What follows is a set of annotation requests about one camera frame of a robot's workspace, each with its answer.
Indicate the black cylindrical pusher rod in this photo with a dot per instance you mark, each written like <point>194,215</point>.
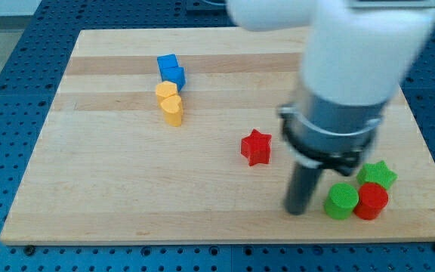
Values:
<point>301,187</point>

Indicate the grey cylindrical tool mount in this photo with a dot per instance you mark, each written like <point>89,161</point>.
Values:
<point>326,133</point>

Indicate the red star block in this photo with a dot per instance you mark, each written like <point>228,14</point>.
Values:
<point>256,147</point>

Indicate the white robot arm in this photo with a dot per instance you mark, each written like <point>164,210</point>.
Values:
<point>356,55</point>

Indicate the green star block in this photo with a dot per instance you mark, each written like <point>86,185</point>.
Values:
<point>377,173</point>

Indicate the green cylinder block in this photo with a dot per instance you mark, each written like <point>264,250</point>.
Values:
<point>341,200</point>

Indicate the red cylinder block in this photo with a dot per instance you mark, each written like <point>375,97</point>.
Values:
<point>373,198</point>

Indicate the wooden board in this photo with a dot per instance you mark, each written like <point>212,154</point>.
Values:
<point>108,170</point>

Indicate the yellow heart block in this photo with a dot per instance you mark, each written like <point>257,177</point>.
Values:
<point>173,110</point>

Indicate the blue pentagon block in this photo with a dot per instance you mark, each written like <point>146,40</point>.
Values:
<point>175,75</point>

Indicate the yellow pentagon block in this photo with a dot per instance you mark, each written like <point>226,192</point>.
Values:
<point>164,90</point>

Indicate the blue cube block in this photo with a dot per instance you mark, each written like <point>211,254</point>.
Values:
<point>167,61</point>

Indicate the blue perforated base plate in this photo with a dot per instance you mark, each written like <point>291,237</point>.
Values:
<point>28,82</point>

